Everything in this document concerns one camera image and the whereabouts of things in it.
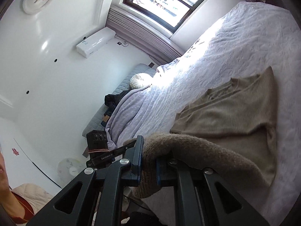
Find brown knit sweater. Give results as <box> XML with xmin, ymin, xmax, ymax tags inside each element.
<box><xmin>133</xmin><ymin>67</ymin><xmax>277</xmax><ymax>199</ymax></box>

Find dark clothes by headboard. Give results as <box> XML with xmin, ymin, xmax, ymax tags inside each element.
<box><xmin>101</xmin><ymin>90</ymin><xmax>131</xmax><ymax>128</ymax></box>

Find white standing fan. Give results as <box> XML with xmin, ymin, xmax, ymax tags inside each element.
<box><xmin>57</xmin><ymin>158</ymin><xmax>85</xmax><ymax>187</ymax></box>

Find grey padded headboard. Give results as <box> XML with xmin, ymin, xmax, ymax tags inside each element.
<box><xmin>82</xmin><ymin>64</ymin><xmax>156</xmax><ymax>138</ymax></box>

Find round cream pillow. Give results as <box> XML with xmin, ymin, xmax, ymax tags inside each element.
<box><xmin>130</xmin><ymin>73</ymin><xmax>153</xmax><ymax>89</ymax></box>

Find white air conditioner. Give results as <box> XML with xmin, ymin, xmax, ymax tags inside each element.
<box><xmin>76</xmin><ymin>27</ymin><xmax>116</xmax><ymax>58</ymax></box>

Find left mauve curtain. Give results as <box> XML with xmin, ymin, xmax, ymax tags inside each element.
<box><xmin>106</xmin><ymin>5</ymin><xmax>184</xmax><ymax>65</ymax></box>

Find lavender embossed bedspread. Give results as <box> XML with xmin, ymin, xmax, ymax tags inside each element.
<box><xmin>106</xmin><ymin>2</ymin><xmax>300</xmax><ymax>225</ymax></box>

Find black camera box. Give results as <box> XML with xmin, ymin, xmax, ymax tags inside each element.
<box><xmin>86</xmin><ymin>130</ymin><xmax>108</xmax><ymax>152</ymax></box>

